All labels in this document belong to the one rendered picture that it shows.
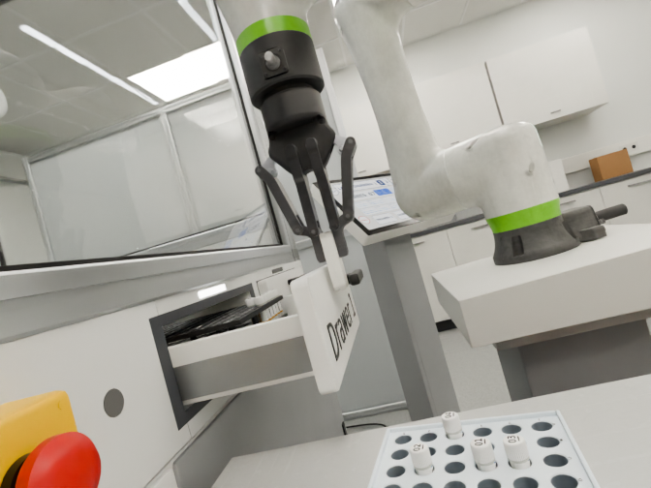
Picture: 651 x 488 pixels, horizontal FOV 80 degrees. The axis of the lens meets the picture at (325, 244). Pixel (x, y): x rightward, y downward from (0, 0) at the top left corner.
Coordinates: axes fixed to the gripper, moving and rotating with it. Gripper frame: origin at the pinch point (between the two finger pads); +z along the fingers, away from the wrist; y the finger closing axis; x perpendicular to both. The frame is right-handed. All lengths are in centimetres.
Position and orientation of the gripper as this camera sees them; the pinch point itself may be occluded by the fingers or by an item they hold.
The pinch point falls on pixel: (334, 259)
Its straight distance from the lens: 46.5
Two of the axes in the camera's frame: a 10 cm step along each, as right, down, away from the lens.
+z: 2.7, 9.6, -0.2
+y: 9.5, -2.7, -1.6
